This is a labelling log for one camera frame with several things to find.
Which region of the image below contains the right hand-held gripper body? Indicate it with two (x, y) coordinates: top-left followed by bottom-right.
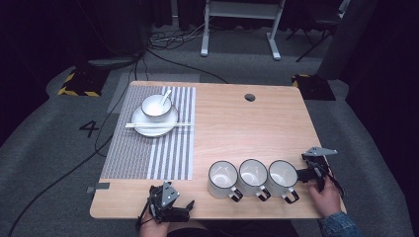
(300, 146), (339, 194)

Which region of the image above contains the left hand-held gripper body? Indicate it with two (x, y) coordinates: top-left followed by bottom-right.
(147, 181), (188, 225)

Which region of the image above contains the white mug black handle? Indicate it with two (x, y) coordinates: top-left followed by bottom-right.
(207, 160), (244, 203)
(266, 159), (300, 204)
(237, 158), (272, 202)

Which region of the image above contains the person's right hand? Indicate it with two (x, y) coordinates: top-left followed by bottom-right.
(307, 175), (343, 219)

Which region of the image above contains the person's left hand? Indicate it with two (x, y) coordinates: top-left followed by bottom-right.
(137, 215), (171, 237)

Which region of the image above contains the grey striped woven placemat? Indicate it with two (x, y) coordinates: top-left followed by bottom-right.
(100, 84), (198, 182)

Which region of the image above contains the grey tape strip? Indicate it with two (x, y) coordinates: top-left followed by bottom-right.
(85, 182), (111, 195)

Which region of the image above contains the white plate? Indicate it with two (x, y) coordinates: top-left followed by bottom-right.
(130, 104), (180, 138)

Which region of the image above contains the white chopstick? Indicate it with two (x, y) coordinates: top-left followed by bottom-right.
(125, 124), (186, 129)
(125, 121), (195, 126)

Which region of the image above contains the black yellow striped stand base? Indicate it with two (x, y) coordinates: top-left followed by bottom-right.
(291, 73), (337, 102)
(56, 66), (111, 99)

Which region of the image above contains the white bowl dark rim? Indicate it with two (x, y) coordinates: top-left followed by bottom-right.
(140, 94), (174, 123)

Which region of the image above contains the white ceramic spoon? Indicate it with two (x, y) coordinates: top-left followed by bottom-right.
(159, 89), (173, 108)

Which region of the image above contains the black tripod stand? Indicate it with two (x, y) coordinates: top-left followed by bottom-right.
(286, 0), (351, 63)

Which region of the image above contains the left hand-held gripper cable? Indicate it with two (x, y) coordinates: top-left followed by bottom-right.
(135, 198), (156, 230)

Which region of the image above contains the hand-held gripper cable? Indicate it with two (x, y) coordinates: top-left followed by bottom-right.
(135, 198), (156, 230)
(324, 166), (346, 199)

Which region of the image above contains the right hand-held gripper cable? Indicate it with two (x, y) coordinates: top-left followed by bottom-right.
(324, 166), (346, 199)

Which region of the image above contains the long black floor cable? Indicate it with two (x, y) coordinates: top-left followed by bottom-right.
(7, 48), (147, 237)

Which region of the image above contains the bundle of floor cables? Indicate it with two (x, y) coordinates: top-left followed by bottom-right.
(147, 24), (207, 51)

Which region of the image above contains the white metal desk frame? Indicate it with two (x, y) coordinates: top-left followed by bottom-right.
(200, 0), (287, 61)

